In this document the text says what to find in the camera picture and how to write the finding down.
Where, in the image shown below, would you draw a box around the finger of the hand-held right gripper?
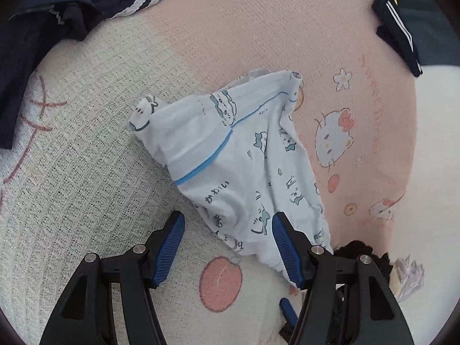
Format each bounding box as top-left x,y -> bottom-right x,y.
278,296 -> 300,345

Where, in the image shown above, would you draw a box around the folded navy white-striped garment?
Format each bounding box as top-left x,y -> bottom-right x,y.
372,0 -> 423,78

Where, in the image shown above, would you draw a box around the black fuzzy cloth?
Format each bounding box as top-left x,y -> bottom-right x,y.
332,240 -> 392,288

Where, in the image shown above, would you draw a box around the pink printed sofa cover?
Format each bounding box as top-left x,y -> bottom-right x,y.
0,0 -> 428,345

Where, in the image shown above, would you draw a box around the light blue printed pajama top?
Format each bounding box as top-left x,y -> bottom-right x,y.
126,68 -> 333,290

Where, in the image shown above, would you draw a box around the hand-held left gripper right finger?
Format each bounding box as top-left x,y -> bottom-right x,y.
272,212 -> 412,345

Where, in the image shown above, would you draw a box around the pink printed pajama pants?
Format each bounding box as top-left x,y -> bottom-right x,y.
390,254 -> 425,303

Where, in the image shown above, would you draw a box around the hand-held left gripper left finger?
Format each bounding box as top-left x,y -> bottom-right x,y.
39,211 -> 185,345

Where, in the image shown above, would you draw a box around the crumpled navy white-striped garment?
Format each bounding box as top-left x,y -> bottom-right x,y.
0,0 -> 173,148

